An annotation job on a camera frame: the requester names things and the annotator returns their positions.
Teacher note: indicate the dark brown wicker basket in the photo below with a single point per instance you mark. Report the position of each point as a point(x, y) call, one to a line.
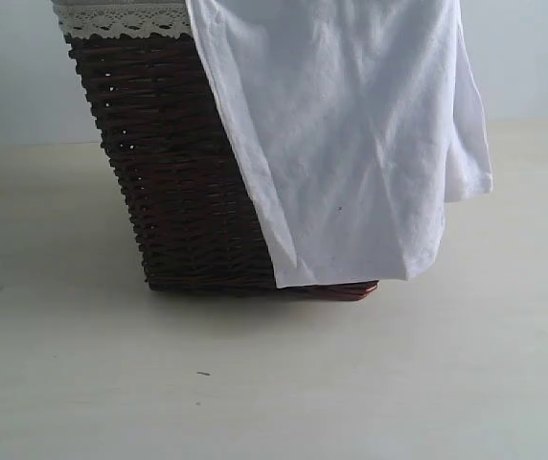
point(195, 225)

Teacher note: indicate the white t-shirt with red lettering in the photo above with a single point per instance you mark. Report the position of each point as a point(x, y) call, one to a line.
point(354, 124)

